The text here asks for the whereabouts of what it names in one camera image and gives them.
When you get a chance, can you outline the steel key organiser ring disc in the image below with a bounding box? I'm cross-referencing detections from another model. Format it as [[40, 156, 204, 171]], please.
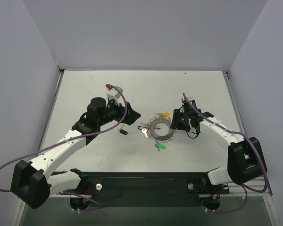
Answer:
[[147, 116, 175, 143]]

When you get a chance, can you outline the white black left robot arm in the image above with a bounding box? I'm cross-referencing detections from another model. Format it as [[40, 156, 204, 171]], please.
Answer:
[[11, 97, 141, 209]]

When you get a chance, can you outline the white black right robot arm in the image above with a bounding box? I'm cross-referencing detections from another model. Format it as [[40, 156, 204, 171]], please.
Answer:
[[171, 99, 269, 193]]

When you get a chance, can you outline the yellow key tag upper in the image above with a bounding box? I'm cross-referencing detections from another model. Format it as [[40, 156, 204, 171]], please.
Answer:
[[155, 112, 170, 118]]

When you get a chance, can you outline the loose key with black tag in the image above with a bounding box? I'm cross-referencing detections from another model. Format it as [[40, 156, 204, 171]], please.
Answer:
[[118, 127, 128, 136]]

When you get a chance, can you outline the red key tag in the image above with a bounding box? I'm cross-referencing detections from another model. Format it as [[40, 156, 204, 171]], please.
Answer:
[[141, 123, 149, 131]]

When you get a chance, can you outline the green key tag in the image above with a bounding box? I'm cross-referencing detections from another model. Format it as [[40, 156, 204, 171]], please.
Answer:
[[155, 143, 166, 152]]

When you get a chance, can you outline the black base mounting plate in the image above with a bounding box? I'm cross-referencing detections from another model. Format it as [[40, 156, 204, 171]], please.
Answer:
[[67, 172, 229, 207]]

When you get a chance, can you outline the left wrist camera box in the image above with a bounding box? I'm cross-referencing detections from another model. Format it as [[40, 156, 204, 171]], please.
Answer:
[[107, 86, 123, 105]]

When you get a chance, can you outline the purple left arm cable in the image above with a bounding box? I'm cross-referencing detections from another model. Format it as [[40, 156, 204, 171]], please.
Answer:
[[0, 83, 128, 211]]

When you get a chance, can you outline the aluminium front rail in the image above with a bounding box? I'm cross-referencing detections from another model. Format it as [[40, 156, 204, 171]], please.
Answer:
[[18, 175, 274, 198]]

